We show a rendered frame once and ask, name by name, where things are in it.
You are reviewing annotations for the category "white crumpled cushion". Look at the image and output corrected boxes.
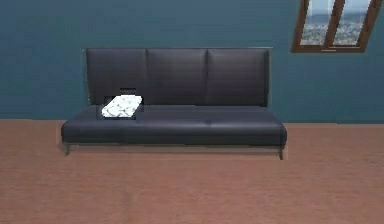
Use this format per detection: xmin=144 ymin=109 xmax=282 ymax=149
xmin=101 ymin=95 xmax=143 ymax=119

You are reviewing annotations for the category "brown framed window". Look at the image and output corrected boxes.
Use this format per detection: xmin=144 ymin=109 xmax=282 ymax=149
xmin=290 ymin=0 xmax=384 ymax=54

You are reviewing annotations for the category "black leather sofa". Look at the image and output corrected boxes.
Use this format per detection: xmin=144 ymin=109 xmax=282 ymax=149
xmin=60 ymin=47 xmax=288 ymax=161

